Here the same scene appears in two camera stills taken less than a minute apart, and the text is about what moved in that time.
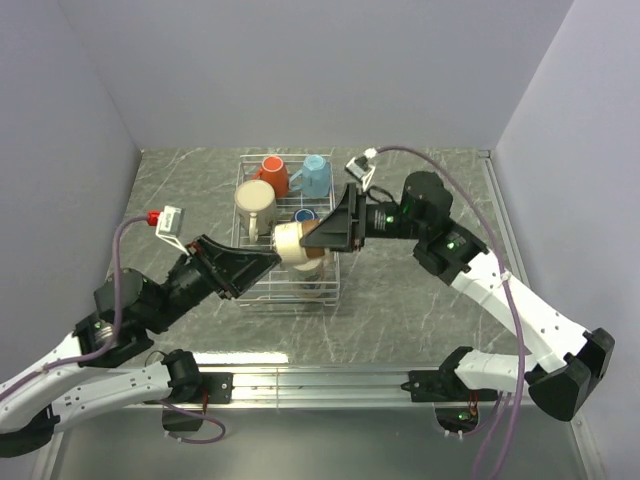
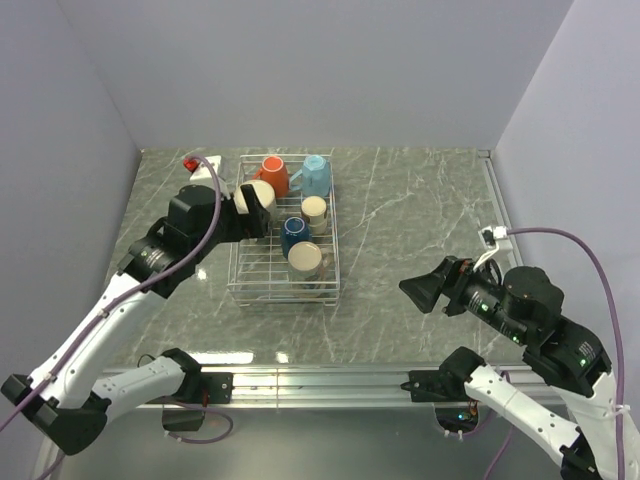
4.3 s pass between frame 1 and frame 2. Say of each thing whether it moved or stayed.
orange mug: stayed
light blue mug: stayed
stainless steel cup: moved
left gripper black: moved
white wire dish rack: stayed
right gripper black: moved
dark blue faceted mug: moved
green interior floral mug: stayed
